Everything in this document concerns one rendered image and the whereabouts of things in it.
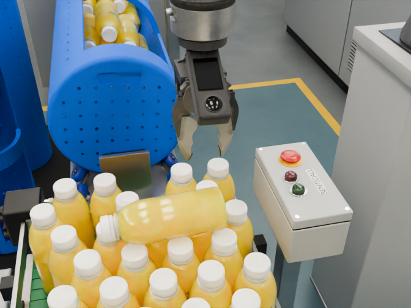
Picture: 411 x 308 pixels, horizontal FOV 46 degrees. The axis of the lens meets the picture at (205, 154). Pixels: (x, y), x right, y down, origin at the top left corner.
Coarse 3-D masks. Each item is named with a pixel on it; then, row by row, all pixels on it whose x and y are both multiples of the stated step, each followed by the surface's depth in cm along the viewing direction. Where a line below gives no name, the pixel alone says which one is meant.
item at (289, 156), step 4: (284, 152) 86; (288, 152) 86; (292, 152) 86; (296, 152) 86; (284, 156) 85; (288, 156) 85; (292, 156) 85; (296, 156) 85; (300, 156) 86; (284, 160) 85; (288, 160) 85; (292, 160) 85; (296, 160) 85
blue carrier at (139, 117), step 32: (64, 0) 128; (128, 0) 125; (64, 32) 109; (64, 64) 95; (96, 64) 90; (128, 64) 91; (160, 64) 95; (64, 96) 92; (96, 96) 94; (128, 96) 95; (160, 96) 97; (64, 128) 97; (96, 128) 99; (128, 128) 100; (160, 128) 101; (96, 160) 103; (160, 160) 107
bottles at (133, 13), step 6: (132, 6) 162; (126, 12) 156; (132, 12) 156; (138, 18) 156; (138, 24) 155; (102, 42) 131; (108, 42) 131; (114, 42) 133; (144, 42) 139; (144, 48) 134
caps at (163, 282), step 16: (256, 256) 70; (160, 272) 68; (208, 272) 68; (224, 272) 68; (256, 272) 68; (64, 288) 66; (112, 288) 66; (160, 288) 66; (48, 304) 64; (64, 304) 63; (112, 304) 65; (192, 304) 64; (208, 304) 64; (240, 304) 64; (256, 304) 63
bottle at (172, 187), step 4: (192, 176) 88; (172, 180) 87; (192, 180) 88; (168, 184) 89; (172, 184) 88; (176, 184) 87; (180, 184) 87; (184, 184) 87; (188, 184) 87; (192, 184) 88; (196, 184) 89; (168, 188) 88; (172, 188) 87; (176, 188) 87; (180, 188) 87; (184, 188) 87; (188, 188) 87; (192, 188) 88; (168, 192) 88; (172, 192) 87; (176, 192) 87
